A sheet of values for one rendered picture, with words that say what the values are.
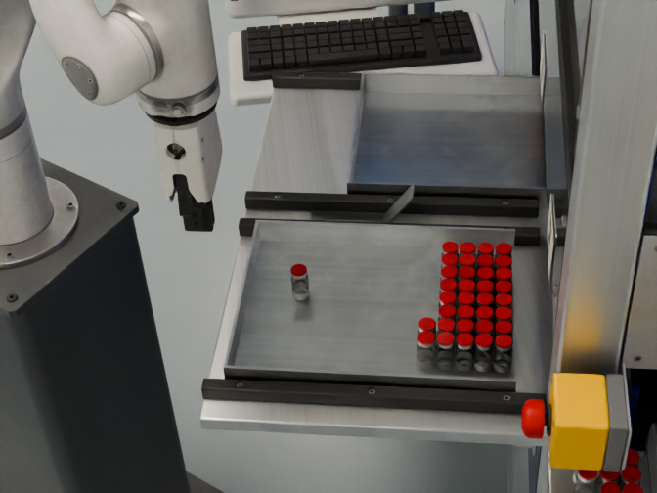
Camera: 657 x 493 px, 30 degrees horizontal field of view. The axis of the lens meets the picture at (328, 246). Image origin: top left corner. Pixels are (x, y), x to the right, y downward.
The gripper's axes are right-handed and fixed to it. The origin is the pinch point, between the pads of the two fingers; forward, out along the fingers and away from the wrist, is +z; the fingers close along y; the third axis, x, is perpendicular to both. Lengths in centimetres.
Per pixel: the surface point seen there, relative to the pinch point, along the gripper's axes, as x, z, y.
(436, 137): -26, 22, 42
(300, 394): -10.9, 20.5, -8.3
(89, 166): 65, 110, 141
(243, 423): -4.4, 22.6, -11.0
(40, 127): 82, 110, 158
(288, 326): -8.1, 22.0, 4.0
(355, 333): -16.5, 22.0, 3.1
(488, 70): -34, 30, 70
